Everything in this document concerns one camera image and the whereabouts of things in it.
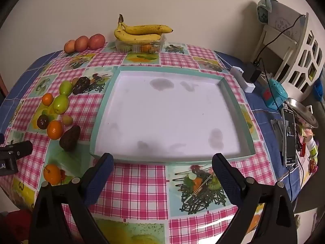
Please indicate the colourful small toys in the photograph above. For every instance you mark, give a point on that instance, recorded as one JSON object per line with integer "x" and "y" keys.
{"x": 309, "y": 147}

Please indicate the dark brown passion fruit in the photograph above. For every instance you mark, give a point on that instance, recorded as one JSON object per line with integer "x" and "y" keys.
{"x": 42, "y": 121}

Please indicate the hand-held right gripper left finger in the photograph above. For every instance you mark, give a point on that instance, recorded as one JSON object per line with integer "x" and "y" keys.
{"x": 101, "y": 178}

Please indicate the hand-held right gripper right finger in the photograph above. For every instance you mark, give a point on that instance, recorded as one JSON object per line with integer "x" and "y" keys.
{"x": 227, "y": 178}

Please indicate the metal bowl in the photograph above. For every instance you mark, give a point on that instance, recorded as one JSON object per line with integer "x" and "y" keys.
{"x": 302, "y": 111}

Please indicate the wrinkled dark brown avocado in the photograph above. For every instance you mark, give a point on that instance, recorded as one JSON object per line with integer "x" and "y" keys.
{"x": 81, "y": 86}

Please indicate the clear plastic container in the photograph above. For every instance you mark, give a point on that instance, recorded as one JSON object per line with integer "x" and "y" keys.
{"x": 127, "y": 46}

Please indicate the round green plum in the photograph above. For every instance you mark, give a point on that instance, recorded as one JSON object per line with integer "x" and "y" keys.
{"x": 61, "y": 104}

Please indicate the mandarin orange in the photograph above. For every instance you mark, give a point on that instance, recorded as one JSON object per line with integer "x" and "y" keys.
{"x": 52, "y": 174}
{"x": 47, "y": 99}
{"x": 54, "y": 129}
{"x": 146, "y": 47}

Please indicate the medium red apple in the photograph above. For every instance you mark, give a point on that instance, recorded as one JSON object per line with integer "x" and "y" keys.
{"x": 81, "y": 43}

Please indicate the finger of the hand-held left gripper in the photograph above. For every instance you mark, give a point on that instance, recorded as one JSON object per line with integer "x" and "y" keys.
{"x": 21, "y": 149}

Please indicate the smooth dark avocado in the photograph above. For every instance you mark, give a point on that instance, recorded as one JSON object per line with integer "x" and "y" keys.
{"x": 69, "y": 138}

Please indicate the white printed cloth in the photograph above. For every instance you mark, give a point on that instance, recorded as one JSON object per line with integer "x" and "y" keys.
{"x": 281, "y": 20}

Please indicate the grey phone stand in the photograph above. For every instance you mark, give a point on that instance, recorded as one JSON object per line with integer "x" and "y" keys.
{"x": 277, "y": 132}

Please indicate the white tray with teal rim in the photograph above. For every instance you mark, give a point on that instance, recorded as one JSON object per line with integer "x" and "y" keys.
{"x": 165, "y": 111}

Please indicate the pink checked printed tablecloth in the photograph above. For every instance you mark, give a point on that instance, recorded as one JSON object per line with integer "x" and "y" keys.
{"x": 142, "y": 183}

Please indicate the teal plastic toy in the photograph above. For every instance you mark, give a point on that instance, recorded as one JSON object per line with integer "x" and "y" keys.
{"x": 276, "y": 94}

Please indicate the small orange apple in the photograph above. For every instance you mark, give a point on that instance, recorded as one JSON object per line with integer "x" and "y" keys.
{"x": 69, "y": 46}

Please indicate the yellow banana bunch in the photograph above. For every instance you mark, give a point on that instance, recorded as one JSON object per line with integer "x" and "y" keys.
{"x": 137, "y": 33}

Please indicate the black smartphone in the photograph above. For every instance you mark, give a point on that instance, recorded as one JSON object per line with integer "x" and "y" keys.
{"x": 289, "y": 136}

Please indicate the black power adapter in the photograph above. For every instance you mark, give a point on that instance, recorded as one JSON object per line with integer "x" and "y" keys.
{"x": 251, "y": 72}

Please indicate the red cloth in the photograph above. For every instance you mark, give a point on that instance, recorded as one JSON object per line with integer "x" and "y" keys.
{"x": 12, "y": 228}

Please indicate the small brown kiwi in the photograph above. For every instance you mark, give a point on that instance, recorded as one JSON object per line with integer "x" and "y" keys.
{"x": 74, "y": 81}
{"x": 67, "y": 119}

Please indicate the large red apple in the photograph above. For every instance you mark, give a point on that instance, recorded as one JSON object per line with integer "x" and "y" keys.
{"x": 96, "y": 41}

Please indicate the oval green plum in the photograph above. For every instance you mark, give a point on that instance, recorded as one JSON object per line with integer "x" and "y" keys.
{"x": 65, "y": 87}

